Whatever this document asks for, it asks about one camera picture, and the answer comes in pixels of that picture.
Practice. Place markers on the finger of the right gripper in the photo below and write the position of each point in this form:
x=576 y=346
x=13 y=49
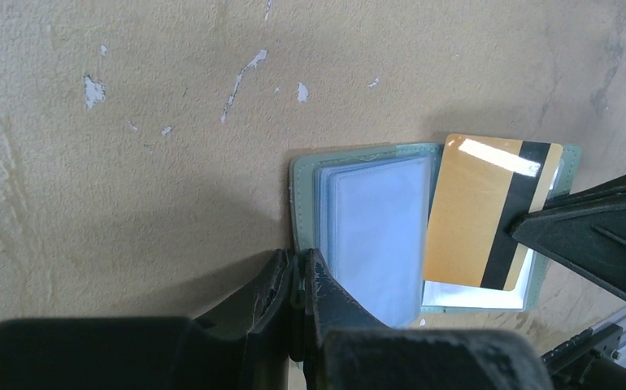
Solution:
x=585 y=232

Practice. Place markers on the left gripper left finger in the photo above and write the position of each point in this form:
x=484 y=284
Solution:
x=242 y=343

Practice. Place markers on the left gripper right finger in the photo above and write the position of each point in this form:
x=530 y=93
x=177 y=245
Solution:
x=348 y=348

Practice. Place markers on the gold credit card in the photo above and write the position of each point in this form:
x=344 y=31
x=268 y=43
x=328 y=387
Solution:
x=483 y=184

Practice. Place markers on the green card holder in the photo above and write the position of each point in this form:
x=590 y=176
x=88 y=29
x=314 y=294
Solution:
x=367 y=211

